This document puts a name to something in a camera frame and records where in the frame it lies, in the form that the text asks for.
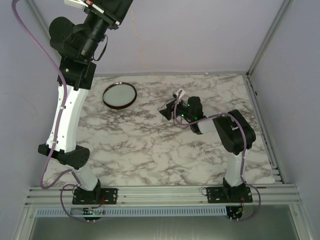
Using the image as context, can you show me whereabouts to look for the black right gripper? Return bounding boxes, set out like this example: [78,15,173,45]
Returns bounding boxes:
[159,97,193,121]

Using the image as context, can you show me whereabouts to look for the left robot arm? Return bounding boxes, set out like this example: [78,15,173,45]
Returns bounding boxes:
[38,0,133,201]

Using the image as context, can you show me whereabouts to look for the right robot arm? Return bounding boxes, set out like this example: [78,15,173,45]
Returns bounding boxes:
[158,96,256,198]

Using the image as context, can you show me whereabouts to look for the round brown-rimmed white dish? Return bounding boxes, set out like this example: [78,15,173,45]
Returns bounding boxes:
[102,82,138,110]

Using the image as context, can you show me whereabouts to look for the right controller board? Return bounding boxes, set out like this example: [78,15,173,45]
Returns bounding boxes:
[226,203,245,222]

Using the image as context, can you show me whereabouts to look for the controller board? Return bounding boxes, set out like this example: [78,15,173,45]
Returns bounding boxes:
[82,207,106,224]
[226,203,245,222]

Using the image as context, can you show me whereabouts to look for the left controller board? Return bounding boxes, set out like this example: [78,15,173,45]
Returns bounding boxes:
[82,207,106,224]

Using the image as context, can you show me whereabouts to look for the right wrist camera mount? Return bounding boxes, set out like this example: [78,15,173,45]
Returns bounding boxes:
[172,88,186,98]

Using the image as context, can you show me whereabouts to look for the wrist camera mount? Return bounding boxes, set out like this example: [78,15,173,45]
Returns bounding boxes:
[63,0,106,15]
[172,88,186,98]

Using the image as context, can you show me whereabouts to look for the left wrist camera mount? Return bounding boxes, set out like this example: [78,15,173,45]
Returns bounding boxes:
[63,0,106,15]

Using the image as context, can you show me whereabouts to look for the aluminium back frame rail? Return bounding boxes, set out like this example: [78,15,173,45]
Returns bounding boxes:
[93,71,247,77]

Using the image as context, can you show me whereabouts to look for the aluminium frame rail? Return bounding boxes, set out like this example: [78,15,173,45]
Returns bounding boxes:
[242,74,288,184]
[93,71,247,77]

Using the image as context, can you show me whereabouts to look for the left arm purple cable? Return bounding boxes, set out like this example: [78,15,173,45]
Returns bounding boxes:
[11,0,87,225]

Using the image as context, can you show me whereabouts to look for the left aluminium frame post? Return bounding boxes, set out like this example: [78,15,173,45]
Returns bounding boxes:
[26,0,50,38]

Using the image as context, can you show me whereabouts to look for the aluminium frame post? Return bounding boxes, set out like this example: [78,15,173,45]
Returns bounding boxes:
[26,0,50,38]
[246,0,294,78]

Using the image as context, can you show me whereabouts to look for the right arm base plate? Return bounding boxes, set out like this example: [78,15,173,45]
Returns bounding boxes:
[204,185,253,204]

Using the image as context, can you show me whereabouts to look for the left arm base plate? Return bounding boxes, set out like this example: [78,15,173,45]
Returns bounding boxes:
[72,187,118,205]

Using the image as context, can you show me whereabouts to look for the right aluminium frame rail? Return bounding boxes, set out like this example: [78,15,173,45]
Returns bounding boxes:
[242,74,288,184]

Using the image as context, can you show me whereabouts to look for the front aluminium rail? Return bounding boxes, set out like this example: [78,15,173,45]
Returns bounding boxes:
[24,184,302,207]

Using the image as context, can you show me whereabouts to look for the right aluminium frame post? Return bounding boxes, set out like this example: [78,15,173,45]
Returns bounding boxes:
[246,0,294,78]

